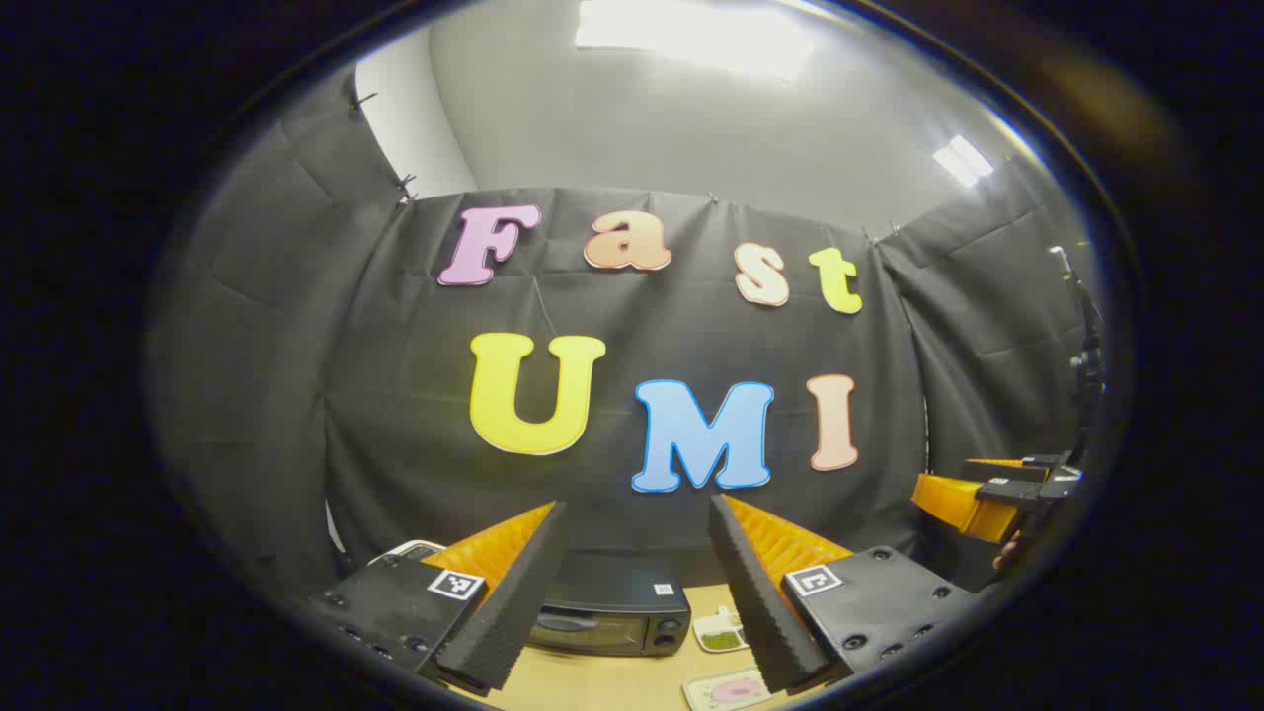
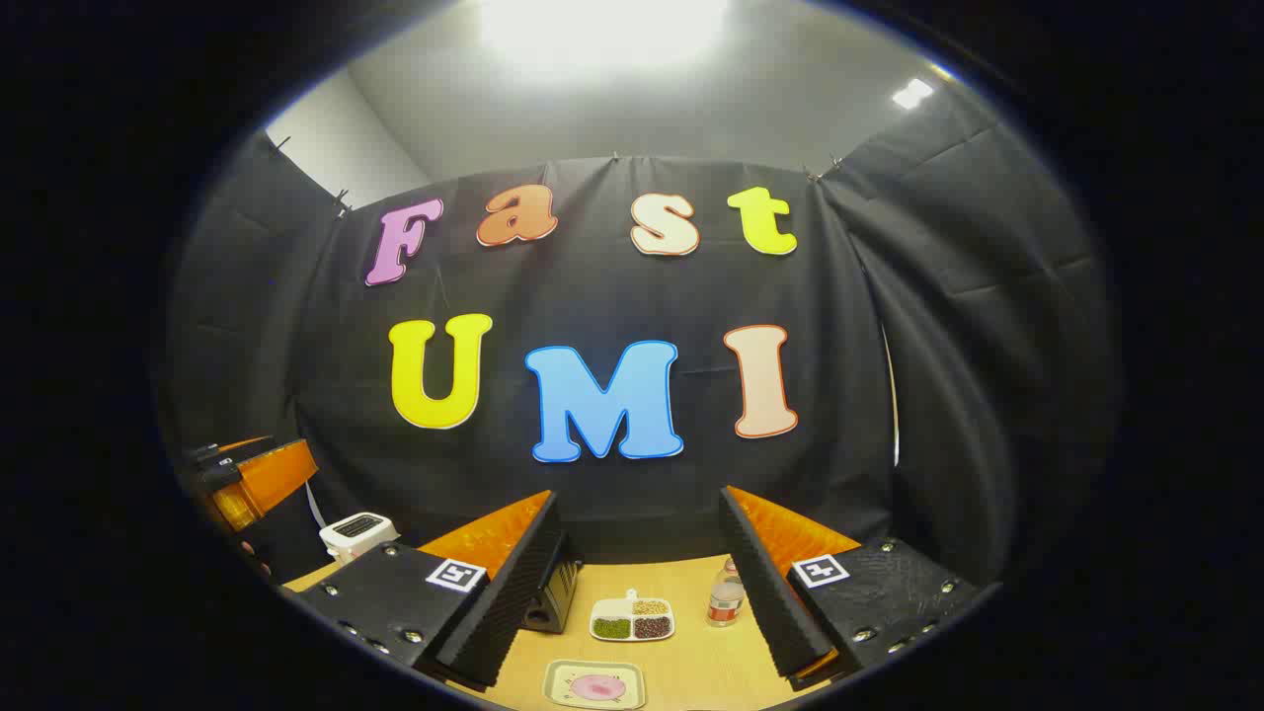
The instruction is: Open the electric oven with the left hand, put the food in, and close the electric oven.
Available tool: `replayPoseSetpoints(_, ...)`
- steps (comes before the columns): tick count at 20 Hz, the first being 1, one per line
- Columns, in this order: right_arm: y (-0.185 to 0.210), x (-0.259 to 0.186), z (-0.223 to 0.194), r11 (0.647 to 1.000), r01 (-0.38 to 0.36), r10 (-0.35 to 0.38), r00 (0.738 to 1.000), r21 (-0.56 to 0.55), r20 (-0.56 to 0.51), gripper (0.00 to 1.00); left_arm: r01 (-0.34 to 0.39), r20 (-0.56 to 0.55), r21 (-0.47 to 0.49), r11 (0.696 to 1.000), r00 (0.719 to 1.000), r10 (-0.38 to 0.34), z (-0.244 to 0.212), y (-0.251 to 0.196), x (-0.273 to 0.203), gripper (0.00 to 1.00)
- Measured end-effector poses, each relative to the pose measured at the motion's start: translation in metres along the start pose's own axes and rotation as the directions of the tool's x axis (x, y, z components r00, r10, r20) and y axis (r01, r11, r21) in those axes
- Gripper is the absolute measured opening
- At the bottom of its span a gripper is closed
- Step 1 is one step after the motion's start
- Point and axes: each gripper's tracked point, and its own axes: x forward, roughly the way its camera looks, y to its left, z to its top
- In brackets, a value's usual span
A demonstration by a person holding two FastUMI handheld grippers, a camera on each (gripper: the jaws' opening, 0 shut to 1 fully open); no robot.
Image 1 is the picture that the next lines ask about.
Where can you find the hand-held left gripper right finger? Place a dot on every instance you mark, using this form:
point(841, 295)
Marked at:
point(755, 612)

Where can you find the white dish with pink food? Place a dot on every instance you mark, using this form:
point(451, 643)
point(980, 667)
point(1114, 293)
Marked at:
point(731, 689)

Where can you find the small ceiling light panel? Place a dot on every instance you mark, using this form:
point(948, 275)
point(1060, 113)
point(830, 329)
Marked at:
point(963, 161)

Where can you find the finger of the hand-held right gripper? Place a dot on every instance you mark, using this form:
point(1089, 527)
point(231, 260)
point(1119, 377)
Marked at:
point(1037, 466)
point(958, 504)

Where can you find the white toaster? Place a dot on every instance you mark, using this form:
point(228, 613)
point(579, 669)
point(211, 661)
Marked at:
point(405, 550)

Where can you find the black electric oven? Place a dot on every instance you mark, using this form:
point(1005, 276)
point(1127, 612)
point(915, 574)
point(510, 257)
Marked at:
point(612, 592)

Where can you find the large ceiling light panel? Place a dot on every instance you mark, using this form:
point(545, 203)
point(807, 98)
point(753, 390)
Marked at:
point(691, 35)

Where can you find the white dish of beans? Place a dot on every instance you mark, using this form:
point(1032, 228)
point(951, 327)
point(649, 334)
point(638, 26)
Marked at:
point(721, 637)

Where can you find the black backdrop cloth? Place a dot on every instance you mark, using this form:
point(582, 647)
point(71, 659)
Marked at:
point(395, 395)

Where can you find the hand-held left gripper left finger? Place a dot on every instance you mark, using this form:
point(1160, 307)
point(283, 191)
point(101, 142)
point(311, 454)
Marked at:
point(513, 612)

